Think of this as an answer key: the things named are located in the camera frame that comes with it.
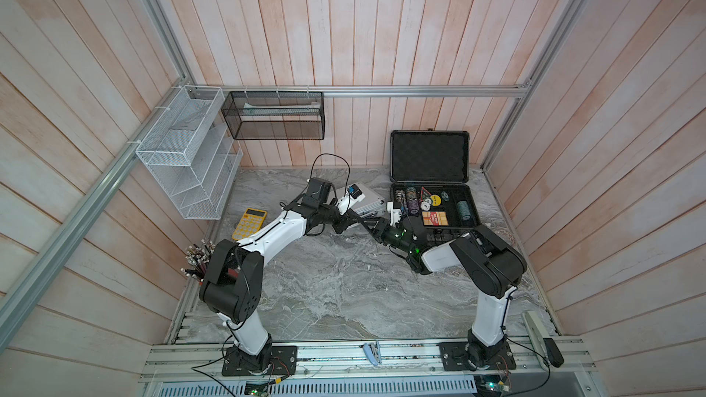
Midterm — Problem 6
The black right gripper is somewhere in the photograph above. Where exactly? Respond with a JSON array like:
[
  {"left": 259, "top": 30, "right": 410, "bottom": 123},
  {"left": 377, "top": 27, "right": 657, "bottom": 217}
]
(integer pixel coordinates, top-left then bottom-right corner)
[{"left": 360, "top": 219, "right": 416, "bottom": 257}]

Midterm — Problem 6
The dark grey poker case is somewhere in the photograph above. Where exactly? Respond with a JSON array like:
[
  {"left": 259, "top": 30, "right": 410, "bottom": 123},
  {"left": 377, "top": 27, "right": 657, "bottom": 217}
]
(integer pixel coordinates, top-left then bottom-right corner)
[{"left": 390, "top": 130, "right": 481, "bottom": 246}]

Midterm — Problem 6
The silver aluminium poker case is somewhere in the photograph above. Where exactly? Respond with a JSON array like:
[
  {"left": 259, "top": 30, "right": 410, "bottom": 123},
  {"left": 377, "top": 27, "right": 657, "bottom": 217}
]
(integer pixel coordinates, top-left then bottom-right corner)
[{"left": 351, "top": 183, "right": 386, "bottom": 217}]

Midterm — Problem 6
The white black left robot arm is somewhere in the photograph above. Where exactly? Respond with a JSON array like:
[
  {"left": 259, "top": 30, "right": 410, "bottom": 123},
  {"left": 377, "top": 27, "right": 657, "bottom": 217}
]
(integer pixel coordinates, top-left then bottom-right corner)
[{"left": 199, "top": 178, "right": 365, "bottom": 375}]

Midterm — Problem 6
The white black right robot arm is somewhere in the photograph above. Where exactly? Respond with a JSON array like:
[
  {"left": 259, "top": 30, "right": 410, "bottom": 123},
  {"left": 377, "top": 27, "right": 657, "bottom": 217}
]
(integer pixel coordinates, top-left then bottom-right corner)
[{"left": 362, "top": 217, "right": 528, "bottom": 371}]

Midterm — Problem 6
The poker chip stack row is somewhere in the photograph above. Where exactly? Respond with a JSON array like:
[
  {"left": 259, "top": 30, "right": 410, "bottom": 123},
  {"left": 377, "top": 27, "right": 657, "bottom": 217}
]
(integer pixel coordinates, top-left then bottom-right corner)
[{"left": 393, "top": 187, "right": 421, "bottom": 216}]

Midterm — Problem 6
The playing card deck box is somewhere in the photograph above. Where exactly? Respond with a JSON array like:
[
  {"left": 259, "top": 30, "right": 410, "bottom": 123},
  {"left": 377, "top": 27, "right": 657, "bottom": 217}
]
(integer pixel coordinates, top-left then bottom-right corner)
[{"left": 422, "top": 211, "right": 449, "bottom": 226}]

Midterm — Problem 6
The green chip stack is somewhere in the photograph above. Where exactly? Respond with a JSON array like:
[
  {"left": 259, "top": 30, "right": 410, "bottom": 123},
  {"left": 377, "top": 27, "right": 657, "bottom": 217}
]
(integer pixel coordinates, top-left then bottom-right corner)
[{"left": 456, "top": 200, "right": 472, "bottom": 222}]

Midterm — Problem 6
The yellow calculator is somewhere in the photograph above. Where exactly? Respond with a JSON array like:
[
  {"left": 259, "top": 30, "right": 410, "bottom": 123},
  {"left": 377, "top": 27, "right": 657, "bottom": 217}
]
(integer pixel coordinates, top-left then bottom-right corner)
[{"left": 232, "top": 208, "right": 268, "bottom": 241}]

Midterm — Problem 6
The red pencil cup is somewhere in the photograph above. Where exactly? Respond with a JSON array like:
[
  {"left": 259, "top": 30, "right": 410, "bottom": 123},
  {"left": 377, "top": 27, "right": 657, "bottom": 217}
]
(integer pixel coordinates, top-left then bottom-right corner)
[{"left": 181, "top": 240, "right": 215, "bottom": 283}]

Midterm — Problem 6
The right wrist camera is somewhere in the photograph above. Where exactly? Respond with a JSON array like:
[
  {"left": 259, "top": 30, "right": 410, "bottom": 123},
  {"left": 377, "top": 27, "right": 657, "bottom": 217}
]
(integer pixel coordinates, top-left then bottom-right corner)
[{"left": 386, "top": 201, "right": 402, "bottom": 227}]

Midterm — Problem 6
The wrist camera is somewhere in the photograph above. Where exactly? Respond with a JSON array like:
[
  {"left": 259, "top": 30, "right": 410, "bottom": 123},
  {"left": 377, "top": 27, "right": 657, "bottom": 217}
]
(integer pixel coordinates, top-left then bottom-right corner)
[
  {"left": 386, "top": 201, "right": 402, "bottom": 227},
  {"left": 336, "top": 184, "right": 365, "bottom": 215}
]

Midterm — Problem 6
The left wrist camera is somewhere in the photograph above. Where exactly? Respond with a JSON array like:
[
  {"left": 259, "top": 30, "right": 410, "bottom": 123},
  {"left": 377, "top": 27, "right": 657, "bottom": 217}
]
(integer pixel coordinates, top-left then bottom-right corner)
[{"left": 336, "top": 184, "right": 365, "bottom": 215}]

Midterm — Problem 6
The blue clip on rail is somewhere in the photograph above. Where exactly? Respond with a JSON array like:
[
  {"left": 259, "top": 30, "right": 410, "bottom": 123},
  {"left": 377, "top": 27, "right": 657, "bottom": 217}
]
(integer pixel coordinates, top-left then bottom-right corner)
[{"left": 362, "top": 341, "right": 382, "bottom": 367}]

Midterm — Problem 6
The black mesh wall basket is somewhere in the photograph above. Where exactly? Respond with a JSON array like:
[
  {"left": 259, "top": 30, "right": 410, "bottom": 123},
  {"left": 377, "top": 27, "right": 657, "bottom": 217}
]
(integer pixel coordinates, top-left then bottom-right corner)
[{"left": 222, "top": 90, "right": 325, "bottom": 141}]

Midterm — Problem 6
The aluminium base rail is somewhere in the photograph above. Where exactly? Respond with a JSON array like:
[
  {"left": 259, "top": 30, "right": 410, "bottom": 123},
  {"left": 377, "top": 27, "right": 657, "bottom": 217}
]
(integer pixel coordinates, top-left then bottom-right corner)
[{"left": 140, "top": 335, "right": 553, "bottom": 397}]

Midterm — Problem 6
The white wire mesh shelf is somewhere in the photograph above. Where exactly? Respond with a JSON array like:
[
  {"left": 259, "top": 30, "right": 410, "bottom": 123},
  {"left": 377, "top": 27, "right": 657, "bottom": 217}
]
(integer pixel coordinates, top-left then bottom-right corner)
[{"left": 137, "top": 86, "right": 243, "bottom": 221}]

